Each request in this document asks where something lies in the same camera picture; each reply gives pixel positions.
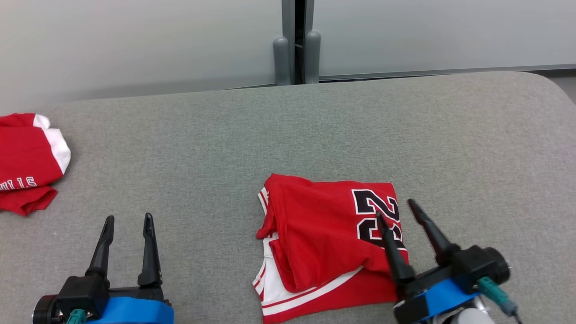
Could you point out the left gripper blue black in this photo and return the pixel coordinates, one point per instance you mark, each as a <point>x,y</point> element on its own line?
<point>135,310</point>

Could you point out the grey partition frame with gap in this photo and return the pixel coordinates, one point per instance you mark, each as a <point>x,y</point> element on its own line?
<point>288,18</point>

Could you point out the grey rounded partition post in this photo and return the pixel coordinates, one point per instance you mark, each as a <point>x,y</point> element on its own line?
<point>281,63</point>
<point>312,58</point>

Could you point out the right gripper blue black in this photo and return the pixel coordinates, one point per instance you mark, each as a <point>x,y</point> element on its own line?
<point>436,297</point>

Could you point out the red shorts with white trim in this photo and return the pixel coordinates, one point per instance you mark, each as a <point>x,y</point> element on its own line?
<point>27,157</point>

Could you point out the red white basketball jersey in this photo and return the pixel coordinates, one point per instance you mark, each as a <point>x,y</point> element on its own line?
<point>315,234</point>

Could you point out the grey partition base rail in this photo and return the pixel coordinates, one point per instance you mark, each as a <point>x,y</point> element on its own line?
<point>450,72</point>

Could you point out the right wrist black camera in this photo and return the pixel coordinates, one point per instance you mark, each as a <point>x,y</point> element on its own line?
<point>477,267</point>

